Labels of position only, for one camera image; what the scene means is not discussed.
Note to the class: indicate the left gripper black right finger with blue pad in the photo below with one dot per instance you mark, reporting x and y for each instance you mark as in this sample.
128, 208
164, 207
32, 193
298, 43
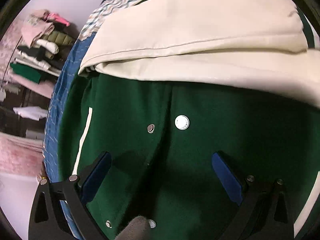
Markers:
264, 207

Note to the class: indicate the blue striped bed sheet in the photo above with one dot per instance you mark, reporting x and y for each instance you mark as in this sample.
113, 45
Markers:
57, 105

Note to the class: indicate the green white varsity jacket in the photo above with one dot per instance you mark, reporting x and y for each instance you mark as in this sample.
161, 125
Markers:
165, 84

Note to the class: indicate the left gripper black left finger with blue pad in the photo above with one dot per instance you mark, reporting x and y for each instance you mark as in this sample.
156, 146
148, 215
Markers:
47, 220

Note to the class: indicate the clothes rack with garments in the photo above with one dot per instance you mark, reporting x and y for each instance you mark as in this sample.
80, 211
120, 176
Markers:
34, 50

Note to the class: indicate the grey gloved hand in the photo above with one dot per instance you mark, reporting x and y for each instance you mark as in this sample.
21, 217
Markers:
138, 229

